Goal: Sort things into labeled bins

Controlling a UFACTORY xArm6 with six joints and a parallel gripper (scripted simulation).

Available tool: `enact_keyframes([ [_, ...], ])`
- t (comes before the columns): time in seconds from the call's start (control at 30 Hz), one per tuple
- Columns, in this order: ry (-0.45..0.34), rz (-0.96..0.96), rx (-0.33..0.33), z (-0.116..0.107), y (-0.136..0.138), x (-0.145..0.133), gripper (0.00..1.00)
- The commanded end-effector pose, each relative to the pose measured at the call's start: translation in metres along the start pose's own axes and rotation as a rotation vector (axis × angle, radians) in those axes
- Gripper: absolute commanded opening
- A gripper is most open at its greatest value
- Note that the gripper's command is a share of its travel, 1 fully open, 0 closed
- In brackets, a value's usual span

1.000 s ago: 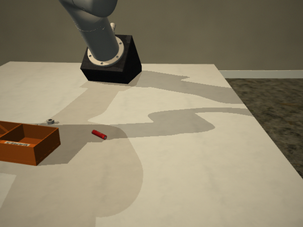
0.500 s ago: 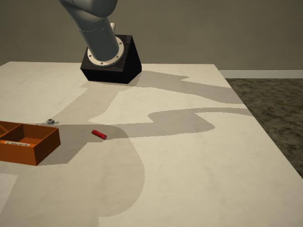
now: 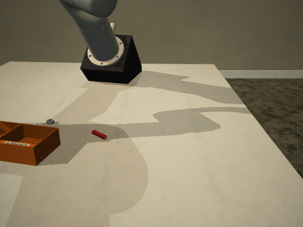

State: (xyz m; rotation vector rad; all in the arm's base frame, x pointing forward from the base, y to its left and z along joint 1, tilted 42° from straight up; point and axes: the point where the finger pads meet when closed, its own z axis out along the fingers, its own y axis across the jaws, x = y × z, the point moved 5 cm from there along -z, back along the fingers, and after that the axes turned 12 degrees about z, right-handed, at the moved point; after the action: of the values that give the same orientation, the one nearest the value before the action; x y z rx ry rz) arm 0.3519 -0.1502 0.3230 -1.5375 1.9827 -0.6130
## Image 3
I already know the orange open bin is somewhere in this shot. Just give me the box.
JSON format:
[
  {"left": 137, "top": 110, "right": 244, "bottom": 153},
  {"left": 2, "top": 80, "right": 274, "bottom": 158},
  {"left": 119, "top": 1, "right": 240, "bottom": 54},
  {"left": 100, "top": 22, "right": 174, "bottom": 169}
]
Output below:
[{"left": 0, "top": 121, "right": 61, "bottom": 166}]

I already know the red battery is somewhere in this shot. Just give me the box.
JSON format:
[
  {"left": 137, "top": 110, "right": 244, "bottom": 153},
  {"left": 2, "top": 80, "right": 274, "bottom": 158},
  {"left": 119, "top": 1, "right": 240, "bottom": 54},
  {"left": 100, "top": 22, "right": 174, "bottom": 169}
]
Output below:
[{"left": 91, "top": 129, "right": 107, "bottom": 140}]

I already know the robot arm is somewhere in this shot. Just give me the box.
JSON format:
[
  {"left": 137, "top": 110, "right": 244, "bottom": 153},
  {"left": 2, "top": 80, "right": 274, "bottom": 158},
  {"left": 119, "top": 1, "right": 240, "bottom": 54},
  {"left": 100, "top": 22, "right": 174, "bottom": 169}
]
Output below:
[{"left": 58, "top": 0, "right": 124, "bottom": 67}]

